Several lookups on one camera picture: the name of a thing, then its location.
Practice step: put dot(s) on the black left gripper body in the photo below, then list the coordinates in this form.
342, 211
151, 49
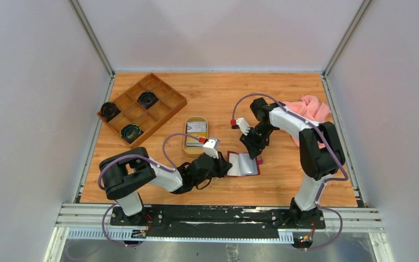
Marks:
213, 172

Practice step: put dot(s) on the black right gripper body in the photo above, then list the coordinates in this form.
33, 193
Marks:
258, 135

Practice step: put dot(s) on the red leather card holder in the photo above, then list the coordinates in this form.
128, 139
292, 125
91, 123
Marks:
242, 165

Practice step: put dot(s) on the beige oval tray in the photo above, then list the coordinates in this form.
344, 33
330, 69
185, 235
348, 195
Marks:
194, 151

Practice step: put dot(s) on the silver VIP card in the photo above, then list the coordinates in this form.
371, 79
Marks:
196, 127

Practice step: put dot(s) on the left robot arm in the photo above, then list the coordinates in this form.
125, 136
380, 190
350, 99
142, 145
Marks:
121, 177

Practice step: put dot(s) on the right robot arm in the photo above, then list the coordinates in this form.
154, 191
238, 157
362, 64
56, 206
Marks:
321, 153

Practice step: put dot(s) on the gold card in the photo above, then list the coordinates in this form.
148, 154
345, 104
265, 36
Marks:
193, 140

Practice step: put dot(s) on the pink cloth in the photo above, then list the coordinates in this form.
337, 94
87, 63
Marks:
311, 108

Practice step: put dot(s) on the black round part lower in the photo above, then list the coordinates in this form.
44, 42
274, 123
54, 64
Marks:
131, 132

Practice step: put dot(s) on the black round part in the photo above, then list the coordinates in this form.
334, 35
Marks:
131, 132
147, 99
108, 111

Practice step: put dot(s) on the black round part upper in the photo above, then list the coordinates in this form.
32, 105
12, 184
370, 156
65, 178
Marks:
147, 99

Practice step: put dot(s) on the brown wooden divided tray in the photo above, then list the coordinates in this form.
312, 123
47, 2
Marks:
149, 120

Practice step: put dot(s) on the black round part left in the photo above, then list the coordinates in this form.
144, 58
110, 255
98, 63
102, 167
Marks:
108, 111

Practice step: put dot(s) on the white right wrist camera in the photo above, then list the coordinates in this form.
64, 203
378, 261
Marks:
241, 124

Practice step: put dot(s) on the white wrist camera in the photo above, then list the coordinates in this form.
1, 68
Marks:
241, 124
210, 147

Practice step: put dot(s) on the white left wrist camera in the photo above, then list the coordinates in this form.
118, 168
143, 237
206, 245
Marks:
210, 147

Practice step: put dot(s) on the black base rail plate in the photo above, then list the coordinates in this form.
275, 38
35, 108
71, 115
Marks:
216, 222

